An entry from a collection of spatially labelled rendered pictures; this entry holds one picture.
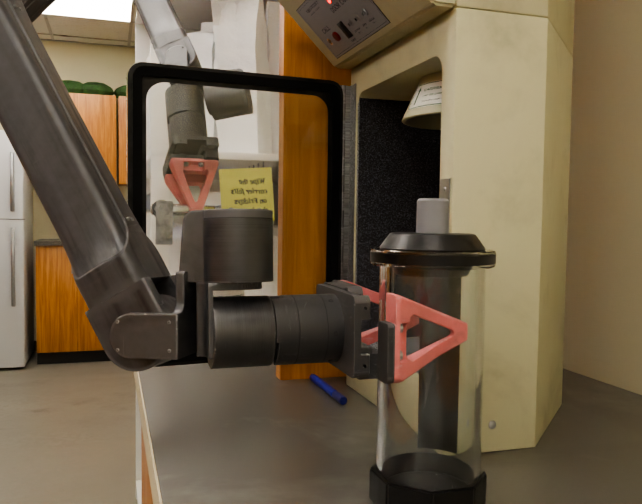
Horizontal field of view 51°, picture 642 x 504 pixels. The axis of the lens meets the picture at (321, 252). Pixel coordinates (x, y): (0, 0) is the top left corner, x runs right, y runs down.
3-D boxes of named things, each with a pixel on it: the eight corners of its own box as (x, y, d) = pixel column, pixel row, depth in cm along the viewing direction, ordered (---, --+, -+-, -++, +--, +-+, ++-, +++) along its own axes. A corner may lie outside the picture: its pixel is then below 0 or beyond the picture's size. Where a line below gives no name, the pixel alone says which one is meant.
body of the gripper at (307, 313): (335, 282, 62) (256, 284, 60) (377, 295, 52) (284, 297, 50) (334, 352, 62) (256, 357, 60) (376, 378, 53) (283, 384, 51)
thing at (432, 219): (452, 269, 65) (454, 200, 65) (506, 278, 56) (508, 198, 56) (363, 270, 62) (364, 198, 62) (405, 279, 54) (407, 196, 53)
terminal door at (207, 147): (339, 353, 100) (343, 81, 98) (127, 369, 89) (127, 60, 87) (337, 352, 101) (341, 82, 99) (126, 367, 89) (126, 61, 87)
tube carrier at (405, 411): (451, 461, 67) (456, 246, 66) (514, 506, 57) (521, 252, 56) (349, 472, 64) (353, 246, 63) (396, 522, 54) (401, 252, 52)
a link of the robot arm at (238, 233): (156, 343, 61) (109, 358, 52) (155, 215, 61) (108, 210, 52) (286, 345, 59) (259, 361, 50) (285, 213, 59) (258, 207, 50)
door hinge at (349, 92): (346, 349, 102) (350, 86, 100) (352, 352, 100) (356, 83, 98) (336, 349, 102) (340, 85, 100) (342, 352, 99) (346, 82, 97)
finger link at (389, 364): (439, 284, 60) (339, 286, 57) (482, 293, 53) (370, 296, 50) (438, 360, 60) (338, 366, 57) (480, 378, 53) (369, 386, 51)
